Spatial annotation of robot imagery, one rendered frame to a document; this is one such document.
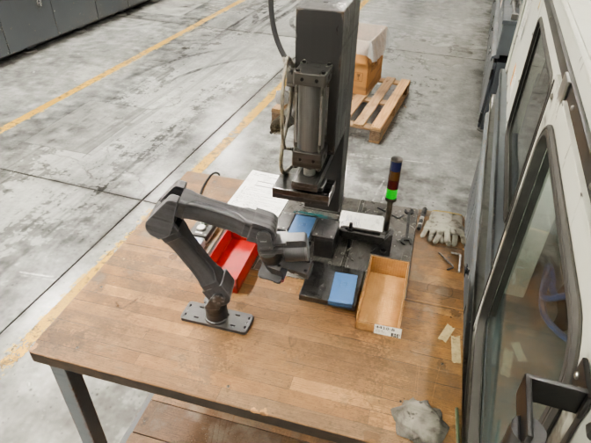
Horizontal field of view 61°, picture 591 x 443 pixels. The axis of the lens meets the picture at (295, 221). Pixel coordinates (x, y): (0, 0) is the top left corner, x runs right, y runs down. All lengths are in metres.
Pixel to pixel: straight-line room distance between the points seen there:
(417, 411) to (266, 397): 0.36
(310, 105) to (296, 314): 0.59
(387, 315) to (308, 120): 0.60
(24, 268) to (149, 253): 1.68
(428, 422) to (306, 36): 1.02
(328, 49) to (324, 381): 0.88
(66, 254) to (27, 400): 1.02
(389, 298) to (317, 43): 0.76
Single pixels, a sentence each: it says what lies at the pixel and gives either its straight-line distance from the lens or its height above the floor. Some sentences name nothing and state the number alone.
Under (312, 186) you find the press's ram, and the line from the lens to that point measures 1.51.
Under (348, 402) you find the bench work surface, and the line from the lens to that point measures 1.31.
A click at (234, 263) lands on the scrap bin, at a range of 1.64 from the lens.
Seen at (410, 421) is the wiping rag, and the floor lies 0.92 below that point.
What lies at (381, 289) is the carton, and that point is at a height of 0.91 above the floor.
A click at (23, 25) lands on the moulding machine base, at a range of 6.87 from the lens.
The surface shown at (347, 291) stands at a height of 0.92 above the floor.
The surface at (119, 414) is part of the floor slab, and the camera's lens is 2.46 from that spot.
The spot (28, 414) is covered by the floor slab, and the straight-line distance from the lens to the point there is 2.60.
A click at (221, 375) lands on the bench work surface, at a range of 1.36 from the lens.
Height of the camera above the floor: 1.98
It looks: 36 degrees down
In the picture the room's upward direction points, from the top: 1 degrees clockwise
